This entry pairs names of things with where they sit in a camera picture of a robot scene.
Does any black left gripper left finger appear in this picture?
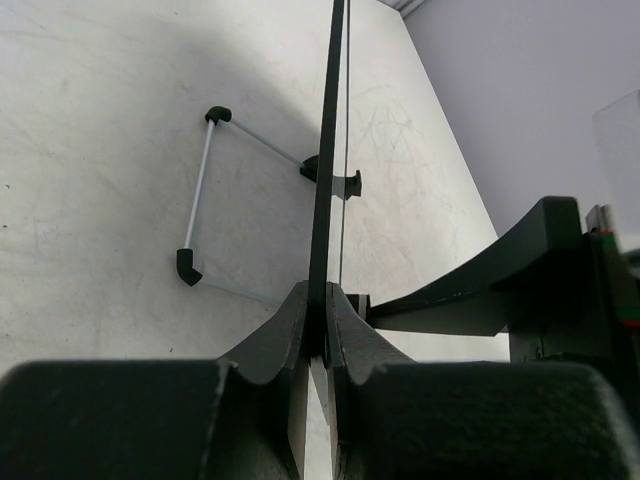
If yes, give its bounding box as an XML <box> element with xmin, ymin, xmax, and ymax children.
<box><xmin>1</xmin><ymin>283</ymin><xmax>308</xmax><ymax>479</ymax></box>

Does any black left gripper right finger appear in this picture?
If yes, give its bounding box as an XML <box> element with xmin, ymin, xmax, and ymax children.
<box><xmin>326</xmin><ymin>284</ymin><xmax>639</xmax><ymax>479</ymax></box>

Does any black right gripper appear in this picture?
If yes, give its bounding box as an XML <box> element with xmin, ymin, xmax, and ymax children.
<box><xmin>367</xmin><ymin>196</ymin><xmax>639</xmax><ymax>365</ymax></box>

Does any small black-framed whiteboard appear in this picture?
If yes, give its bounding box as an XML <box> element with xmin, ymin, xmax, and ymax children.
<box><xmin>307</xmin><ymin>1</ymin><xmax>351</xmax><ymax>423</ymax></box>

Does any metal wire whiteboard stand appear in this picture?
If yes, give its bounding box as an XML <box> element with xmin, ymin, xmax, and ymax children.
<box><xmin>175</xmin><ymin>105</ymin><xmax>364</xmax><ymax>304</ymax></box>

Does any black blue whiteboard eraser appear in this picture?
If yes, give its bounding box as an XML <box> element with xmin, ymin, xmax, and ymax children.
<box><xmin>346</xmin><ymin>294</ymin><xmax>371</xmax><ymax>321</ymax></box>

